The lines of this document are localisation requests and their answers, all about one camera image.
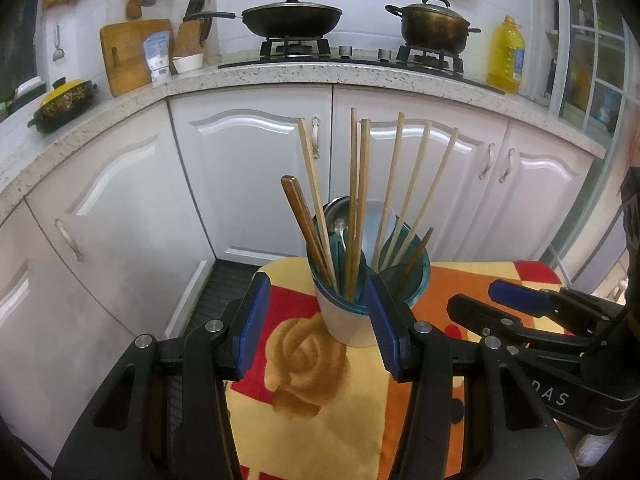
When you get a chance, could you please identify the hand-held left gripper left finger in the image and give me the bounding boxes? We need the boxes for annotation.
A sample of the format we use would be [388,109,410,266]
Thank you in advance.
[52,272,273,480]

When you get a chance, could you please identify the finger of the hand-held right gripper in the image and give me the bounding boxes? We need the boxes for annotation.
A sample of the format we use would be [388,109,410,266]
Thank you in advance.
[446,293,601,361]
[489,279,626,334]

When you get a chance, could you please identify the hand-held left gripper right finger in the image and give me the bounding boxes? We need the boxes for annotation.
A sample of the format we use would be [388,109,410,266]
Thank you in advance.
[364,274,581,480]

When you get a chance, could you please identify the floral utensil holder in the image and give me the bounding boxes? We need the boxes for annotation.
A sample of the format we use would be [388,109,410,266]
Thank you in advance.
[307,200,432,349]

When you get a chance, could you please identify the dark brown wooden chopstick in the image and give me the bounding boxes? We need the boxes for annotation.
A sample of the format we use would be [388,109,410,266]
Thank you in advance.
[289,175,335,287]
[280,175,327,282]

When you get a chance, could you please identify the metal spoon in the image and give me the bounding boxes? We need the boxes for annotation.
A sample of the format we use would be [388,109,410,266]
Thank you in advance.
[322,196,351,261]

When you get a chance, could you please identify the bunch of light wooden chopsticks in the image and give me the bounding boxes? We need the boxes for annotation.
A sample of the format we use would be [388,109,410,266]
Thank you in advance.
[297,107,460,302]

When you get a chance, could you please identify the person's right hand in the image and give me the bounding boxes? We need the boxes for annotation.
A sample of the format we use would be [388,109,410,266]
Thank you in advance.
[574,431,621,471]

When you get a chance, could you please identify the black ribbed floor mat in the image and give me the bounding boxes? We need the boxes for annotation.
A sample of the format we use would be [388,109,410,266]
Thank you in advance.
[167,259,267,480]

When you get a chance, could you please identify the checkered printed blanket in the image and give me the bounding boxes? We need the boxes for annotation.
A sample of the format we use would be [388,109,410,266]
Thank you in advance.
[225,258,567,480]

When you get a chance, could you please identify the white cabinet door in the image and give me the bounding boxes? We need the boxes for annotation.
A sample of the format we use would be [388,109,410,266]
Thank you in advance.
[467,120,597,281]
[24,99,217,341]
[331,86,512,263]
[167,85,335,263]
[0,199,101,466]

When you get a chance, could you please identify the yellow cooking oil bottle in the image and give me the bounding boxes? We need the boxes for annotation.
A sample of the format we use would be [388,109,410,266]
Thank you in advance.
[487,15,526,94]

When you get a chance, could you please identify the glass panel door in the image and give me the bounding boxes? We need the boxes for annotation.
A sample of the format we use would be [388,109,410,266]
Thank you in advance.
[544,0,640,281]

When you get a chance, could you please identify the speckled stone countertop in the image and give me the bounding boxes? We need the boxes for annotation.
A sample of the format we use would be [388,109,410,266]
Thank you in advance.
[0,54,609,222]

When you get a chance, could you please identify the black gas stove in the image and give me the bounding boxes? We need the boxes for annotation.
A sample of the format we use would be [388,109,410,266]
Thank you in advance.
[217,36,506,94]

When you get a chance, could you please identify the small white bowl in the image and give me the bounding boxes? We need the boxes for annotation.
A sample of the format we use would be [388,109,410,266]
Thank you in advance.
[172,52,205,74]

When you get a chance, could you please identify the white and blue bag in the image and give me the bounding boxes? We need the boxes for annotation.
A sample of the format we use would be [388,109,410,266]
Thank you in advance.
[142,29,171,84]

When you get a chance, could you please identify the bronze cooking pot with lid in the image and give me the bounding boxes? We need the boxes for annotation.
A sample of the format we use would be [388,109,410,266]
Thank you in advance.
[384,0,482,55]

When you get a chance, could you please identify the yellow and black casserole pot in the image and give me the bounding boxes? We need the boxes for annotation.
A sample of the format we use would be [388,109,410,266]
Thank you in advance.
[27,78,100,135]

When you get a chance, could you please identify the wooden cutting board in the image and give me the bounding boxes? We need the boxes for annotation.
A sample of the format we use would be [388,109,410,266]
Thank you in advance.
[98,18,174,98]

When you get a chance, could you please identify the wooden knife block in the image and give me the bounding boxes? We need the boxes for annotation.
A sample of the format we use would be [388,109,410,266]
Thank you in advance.
[172,0,211,59]

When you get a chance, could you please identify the black wok with lid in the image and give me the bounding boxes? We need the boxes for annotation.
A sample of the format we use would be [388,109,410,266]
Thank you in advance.
[182,0,344,40]

